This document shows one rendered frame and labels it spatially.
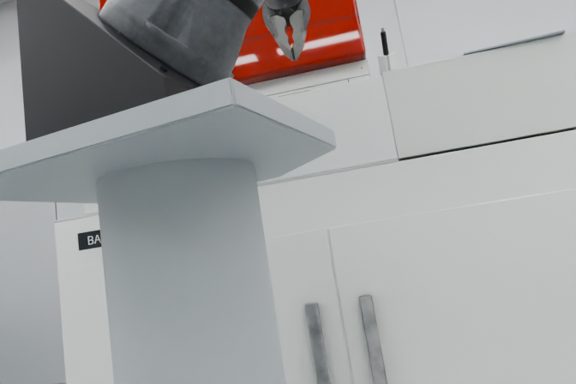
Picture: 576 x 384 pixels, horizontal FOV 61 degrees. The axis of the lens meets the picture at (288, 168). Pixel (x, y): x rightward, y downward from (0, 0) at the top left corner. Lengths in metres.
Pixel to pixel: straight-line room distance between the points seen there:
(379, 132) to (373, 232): 0.16
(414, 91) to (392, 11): 2.39
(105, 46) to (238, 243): 0.20
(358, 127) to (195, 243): 0.43
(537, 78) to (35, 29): 0.68
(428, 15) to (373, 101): 2.40
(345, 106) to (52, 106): 0.48
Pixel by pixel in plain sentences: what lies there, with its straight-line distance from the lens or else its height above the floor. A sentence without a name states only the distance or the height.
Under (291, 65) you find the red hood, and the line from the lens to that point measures 1.46.
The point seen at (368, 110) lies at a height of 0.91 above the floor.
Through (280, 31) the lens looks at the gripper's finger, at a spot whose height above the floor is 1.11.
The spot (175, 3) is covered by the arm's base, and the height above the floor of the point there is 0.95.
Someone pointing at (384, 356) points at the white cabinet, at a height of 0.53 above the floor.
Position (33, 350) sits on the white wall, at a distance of 3.71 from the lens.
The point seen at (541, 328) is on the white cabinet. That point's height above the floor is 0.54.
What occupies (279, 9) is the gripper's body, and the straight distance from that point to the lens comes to 0.96.
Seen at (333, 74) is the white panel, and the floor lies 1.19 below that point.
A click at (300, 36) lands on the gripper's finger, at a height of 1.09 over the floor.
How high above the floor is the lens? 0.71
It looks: 9 degrees up
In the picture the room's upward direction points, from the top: 9 degrees counter-clockwise
